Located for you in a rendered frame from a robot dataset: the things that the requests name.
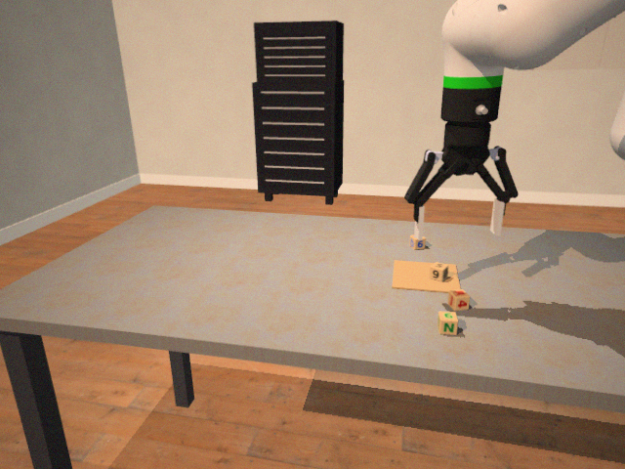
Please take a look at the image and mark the tan square mat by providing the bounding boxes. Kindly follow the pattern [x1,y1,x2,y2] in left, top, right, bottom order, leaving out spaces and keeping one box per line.
[392,260,461,293]

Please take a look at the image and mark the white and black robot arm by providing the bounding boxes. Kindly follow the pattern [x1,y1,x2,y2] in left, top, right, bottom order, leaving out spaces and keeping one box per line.
[440,0,625,160]

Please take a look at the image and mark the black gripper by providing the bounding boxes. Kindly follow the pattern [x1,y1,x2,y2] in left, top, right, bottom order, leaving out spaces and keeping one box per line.
[404,122,519,240]

